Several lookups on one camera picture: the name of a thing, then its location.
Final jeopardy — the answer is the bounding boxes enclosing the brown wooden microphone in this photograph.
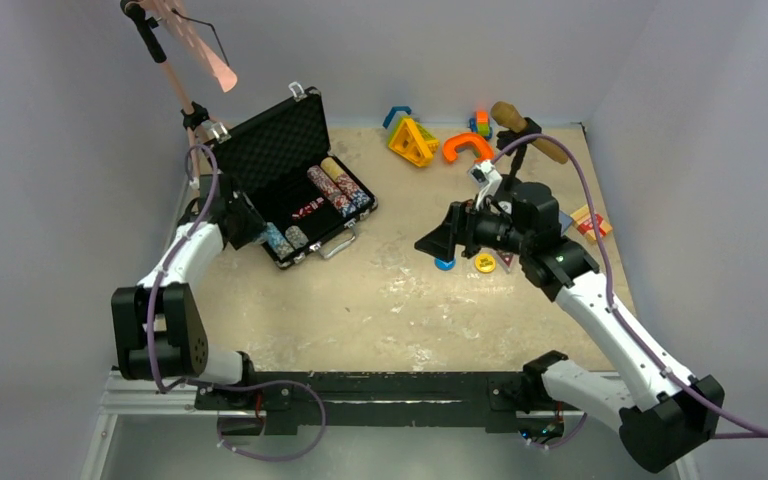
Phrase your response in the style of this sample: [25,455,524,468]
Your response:
[490,101,568,164]

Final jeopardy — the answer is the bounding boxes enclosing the purple red blue chip row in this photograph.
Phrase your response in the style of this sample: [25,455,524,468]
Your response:
[307,166,357,218]

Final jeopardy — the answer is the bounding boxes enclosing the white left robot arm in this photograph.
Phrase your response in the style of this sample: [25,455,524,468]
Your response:
[111,174,265,409]

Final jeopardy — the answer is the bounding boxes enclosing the red triangular button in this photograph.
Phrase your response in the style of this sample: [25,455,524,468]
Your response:
[495,250,517,274]

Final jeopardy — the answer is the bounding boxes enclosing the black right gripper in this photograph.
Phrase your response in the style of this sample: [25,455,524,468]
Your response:
[414,193,531,262]

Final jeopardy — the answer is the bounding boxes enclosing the orange curved toy track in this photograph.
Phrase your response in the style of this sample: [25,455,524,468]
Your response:
[442,132,495,165]

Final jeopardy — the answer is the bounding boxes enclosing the pink tripod stand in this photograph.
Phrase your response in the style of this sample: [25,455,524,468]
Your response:
[119,0,240,193]

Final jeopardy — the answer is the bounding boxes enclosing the light blue chip stack in case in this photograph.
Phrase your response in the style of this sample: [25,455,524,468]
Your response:
[260,222,295,260]

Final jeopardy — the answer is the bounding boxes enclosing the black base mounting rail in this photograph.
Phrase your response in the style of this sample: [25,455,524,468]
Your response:
[99,367,624,439]

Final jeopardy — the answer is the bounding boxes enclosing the blue orange toy blocks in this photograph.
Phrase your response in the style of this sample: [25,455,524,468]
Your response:
[468,110,493,141]

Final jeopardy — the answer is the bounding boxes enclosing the red dice row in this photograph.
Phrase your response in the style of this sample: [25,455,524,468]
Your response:
[291,197,325,220]

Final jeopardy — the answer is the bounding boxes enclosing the red playing card box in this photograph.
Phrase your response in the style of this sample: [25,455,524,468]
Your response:
[570,205,613,244]

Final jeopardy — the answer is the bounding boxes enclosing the yellow red blue chip row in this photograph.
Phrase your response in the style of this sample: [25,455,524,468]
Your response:
[320,157,372,208]

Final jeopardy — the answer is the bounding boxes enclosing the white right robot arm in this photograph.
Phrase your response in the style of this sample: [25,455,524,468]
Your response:
[414,182,725,473]

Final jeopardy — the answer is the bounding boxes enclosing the black poker chip case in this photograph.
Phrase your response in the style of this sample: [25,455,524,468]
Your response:
[208,82,378,269]

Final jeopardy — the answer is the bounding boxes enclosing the grey chip stack front right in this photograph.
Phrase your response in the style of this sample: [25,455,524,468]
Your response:
[284,225,310,250]

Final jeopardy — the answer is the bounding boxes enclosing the yellow triangular toy block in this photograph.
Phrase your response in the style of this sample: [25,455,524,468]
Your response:
[387,116,440,168]

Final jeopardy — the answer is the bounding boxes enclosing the blue small blind button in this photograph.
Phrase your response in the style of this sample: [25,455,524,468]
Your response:
[434,259,456,271]

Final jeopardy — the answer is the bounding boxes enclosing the yellow big blind button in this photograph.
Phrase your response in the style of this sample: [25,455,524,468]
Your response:
[474,253,497,274]

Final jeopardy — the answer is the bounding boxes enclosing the blue angled toy piece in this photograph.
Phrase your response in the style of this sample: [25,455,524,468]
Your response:
[382,105,412,130]

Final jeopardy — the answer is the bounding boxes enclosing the blue playing card box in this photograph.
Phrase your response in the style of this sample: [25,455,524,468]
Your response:
[558,211,573,234]

